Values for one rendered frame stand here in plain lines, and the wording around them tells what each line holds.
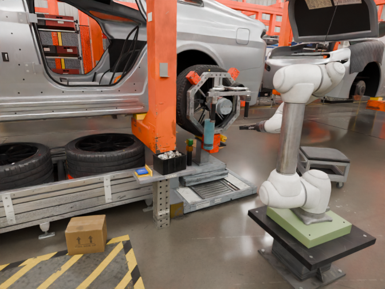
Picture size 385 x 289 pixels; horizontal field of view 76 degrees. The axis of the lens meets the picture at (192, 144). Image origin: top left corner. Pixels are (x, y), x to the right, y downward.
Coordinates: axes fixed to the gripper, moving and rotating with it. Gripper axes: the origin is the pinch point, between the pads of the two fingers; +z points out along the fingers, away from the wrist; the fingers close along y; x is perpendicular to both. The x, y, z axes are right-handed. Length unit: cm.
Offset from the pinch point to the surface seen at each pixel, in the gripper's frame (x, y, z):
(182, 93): -34, 33, 34
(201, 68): -54, 14, 27
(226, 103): -21.4, 5.2, 11.0
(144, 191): 42, 75, 41
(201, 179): 46, 15, 47
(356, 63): -66, -272, 31
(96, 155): 7, 106, 50
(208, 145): 12.5, 19.3, 24.0
